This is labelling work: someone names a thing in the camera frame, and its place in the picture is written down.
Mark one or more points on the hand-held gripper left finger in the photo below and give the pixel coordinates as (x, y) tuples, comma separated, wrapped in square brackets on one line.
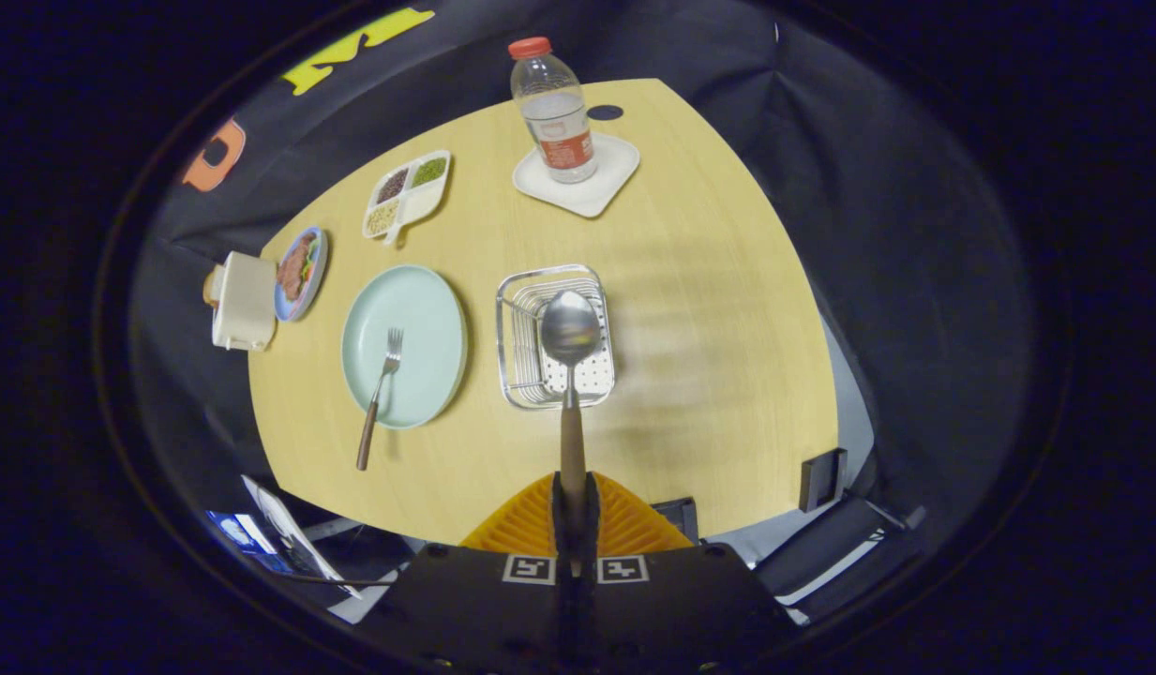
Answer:
[(484, 600)]

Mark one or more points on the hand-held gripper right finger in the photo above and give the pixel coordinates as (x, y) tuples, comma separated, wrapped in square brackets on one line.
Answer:
[(671, 600)]

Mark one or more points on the small black box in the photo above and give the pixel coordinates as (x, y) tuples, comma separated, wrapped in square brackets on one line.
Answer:
[(821, 480)]

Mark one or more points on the white paper sheet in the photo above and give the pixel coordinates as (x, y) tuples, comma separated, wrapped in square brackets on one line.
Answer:
[(292, 534)]

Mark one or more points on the blue lit screen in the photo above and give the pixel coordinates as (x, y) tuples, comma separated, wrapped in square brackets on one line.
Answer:
[(240, 536)]

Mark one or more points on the light green plate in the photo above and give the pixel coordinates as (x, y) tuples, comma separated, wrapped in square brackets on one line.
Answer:
[(427, 319)]

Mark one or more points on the blue plate with food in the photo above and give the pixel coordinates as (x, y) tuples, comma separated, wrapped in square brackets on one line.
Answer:
[(301, 272)]

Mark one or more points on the white toaster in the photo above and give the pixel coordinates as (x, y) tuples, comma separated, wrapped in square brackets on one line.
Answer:
[(245, 300)]

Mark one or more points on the white divided dish with beans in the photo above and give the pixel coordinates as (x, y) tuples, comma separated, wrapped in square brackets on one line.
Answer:
[(418, 192)]

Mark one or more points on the brown bread slice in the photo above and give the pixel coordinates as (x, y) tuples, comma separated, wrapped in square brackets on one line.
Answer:
[(212, 287)]

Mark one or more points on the white square coaster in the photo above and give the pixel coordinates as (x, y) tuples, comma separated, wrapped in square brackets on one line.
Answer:
[(592, 192)]

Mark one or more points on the black table grommet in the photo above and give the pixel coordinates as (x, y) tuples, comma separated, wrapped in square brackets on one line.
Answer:
[(605, 112)]

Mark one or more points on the clear bottle red cap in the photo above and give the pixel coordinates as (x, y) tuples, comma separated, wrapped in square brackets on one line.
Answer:
[(557, 112)]

